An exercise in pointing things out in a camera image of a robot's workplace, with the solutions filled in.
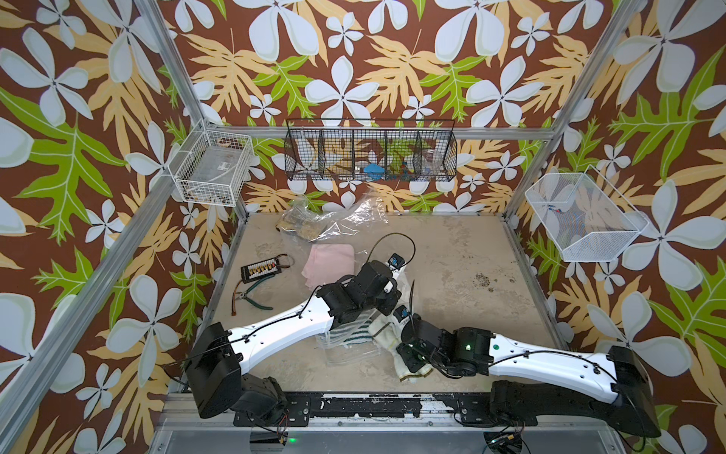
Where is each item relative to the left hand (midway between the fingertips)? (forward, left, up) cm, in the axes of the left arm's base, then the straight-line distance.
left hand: (397, 286), depth 77 cm
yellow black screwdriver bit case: (+37, +34, -14) cm, 52 cm away
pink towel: (+18, +23, -17) cm, 34 cm away
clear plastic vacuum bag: (+41, +15, -14) cm, 46 cm away
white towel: (+10, -4, -16) cm, 19 cm away
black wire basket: (+48, +10, +12) cm, 50 cm away
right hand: (-14, 0, -9) cm, 17 cm away
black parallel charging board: (+16, +47, -18) cm, 53 cm away
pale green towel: (-11, +3, -6) cm, 13 cm away
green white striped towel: (-9, +12, -13) cm, 20 cm away
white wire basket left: (+33, +57, +15) cm, 68 cm away
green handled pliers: (+7, +51, -18) cm, 55 cm away
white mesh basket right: (+17, -56, +9) cm, 59 cm away
